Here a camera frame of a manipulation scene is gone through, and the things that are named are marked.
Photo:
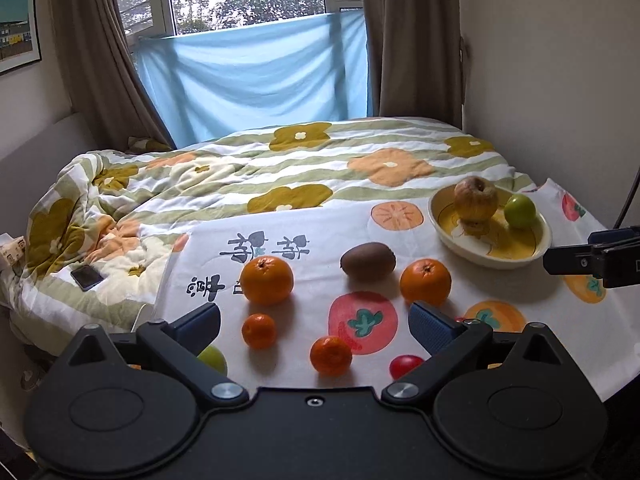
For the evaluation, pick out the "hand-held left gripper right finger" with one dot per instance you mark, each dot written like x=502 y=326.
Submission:
x=431 y=327

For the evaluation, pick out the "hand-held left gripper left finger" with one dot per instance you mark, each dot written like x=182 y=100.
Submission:
x=196 y=327

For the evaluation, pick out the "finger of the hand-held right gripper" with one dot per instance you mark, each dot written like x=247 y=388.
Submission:
x=570 y=259
x=612 y=235

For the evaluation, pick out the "green apple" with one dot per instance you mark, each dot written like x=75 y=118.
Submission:
x=216 y=360
x=520 y=211

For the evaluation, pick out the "large orange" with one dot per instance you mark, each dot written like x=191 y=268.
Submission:
x=267 y=280
x=425 y=282

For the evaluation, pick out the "small mandarin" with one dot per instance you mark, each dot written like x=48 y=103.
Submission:
x=330 y=355
x=258 y=331

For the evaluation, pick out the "yellow and white bowl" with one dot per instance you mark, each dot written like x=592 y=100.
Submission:
x=480 y=247

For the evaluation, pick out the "brown kiwi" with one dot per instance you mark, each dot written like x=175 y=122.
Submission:
x=368 y=260

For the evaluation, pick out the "red tomato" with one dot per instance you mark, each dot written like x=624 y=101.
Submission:
x=404 y=365

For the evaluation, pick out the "wrinkled brown apple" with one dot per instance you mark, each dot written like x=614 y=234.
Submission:
x=476 y=199

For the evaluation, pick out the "white fruit-print cloth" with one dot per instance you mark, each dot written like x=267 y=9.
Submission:
x=310 y=320

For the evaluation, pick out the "black smartphone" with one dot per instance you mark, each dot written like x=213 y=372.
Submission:
x=87 y=278

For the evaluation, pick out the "floral striped blanket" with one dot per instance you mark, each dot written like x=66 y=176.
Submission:
x=260 y=170

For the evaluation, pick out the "yellow floral pillow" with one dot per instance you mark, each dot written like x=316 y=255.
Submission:
x=147 y=145

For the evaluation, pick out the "small beige patterned box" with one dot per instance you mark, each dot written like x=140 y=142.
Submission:
x=12 y=251

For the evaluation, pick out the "grey padded headboard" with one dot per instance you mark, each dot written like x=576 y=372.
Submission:
x=40 y=155

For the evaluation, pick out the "light blue hanging cloth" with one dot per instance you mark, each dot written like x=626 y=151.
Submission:
x=255 y=75

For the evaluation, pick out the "brown curtain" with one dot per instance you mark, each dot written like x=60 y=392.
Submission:
x=415 y=35
x=95 y=60

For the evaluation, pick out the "framed wall picture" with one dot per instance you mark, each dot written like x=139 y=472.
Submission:
x=17 y=30

